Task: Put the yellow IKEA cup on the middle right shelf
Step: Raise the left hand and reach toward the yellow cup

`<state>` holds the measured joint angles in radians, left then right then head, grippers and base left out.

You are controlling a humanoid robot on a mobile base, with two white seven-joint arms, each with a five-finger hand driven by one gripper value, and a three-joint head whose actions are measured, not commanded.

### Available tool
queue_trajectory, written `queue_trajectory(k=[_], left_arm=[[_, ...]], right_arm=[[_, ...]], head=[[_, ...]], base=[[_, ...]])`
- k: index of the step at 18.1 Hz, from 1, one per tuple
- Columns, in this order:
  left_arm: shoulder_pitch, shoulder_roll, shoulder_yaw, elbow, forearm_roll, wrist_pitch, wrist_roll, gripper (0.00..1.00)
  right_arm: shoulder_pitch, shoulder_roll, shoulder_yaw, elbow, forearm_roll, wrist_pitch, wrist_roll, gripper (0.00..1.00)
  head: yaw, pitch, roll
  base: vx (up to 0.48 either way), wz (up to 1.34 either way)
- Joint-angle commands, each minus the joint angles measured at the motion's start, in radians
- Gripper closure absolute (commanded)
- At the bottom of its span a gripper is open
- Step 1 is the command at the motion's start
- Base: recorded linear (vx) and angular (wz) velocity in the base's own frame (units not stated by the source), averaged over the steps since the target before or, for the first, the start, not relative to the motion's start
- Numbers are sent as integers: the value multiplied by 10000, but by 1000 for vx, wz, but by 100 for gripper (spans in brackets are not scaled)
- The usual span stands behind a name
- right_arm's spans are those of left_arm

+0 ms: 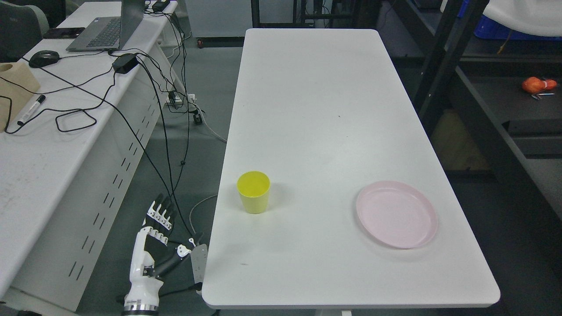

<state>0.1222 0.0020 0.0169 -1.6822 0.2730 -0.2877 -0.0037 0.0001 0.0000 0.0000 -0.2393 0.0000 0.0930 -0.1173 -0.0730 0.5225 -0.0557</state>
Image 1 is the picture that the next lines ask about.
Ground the black computer mouse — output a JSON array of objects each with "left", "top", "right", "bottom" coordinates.
[{"left": 28, "top": 50, "right": 60, "bottom": 68}]

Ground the orange object on shelf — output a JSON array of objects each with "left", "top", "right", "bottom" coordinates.
[{"left": 521, "top": 76, "right": 558, "bottom": 94}]

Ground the yellow plastic cup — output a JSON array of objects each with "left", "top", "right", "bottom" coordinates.
[{"left": 236, "top": 171, "right": 271, "bottom": 214}]

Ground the black power adapter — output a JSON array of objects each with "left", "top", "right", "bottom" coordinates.
[{"left": 112, "top": 53, "right": 139, "bottom": 74}]

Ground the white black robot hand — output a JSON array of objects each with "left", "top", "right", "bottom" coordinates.
[{"left": 123, "top": 194, "right": 201, "bottom": 310}]

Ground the black marker pen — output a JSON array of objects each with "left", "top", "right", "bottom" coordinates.
[{"left": 17, "top": 94, "right": 46, "bottom": 126}]

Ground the pink plastic plate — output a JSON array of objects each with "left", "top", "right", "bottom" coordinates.
[{"left": 356, "top": 181, "right": 438, "bottom": 249}]

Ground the grey laptop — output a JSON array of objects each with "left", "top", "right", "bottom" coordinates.
[{"left": 66, "top": 0, "right": 145, "bottom": 52}]

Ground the cardboard box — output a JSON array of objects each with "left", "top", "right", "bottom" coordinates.
[{"left": 0, "top": 62, "right": 40, "bottom": 132}]

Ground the white side desk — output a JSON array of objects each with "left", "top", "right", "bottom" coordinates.
[{"left": 0, "top": 2, "right": 177, "bottom": 316}]

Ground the black cable on desk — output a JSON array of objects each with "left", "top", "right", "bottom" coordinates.
[{"left": 0, "top": 46, "right": 145, "bottom": 135}]

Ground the dark metal shelf rack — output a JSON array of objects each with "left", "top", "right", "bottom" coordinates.
[{"left": 385, "top": 0, "right": 561, "bottom": 278}]

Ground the white power strip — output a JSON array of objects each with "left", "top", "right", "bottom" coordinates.
[{"left": 191, "top": 244, "right": 208, "bottom": 287}]

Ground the white table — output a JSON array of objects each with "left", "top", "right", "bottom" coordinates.
[{"left": 202, "top": 28, "right": 501, "bottom": 309}]

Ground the black smartphone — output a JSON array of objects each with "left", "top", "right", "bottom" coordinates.
[{"left": 42, "top": 27, "right": 86, "bottom": 39}]

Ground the grey office chair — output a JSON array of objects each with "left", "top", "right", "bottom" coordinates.
[{"left": 0, "top": 1, "right": 50, "bottom": 63}]

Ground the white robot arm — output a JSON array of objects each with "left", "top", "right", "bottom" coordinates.
[{"left": 121, "top": 305, "right": 159, "bottom": 316}]

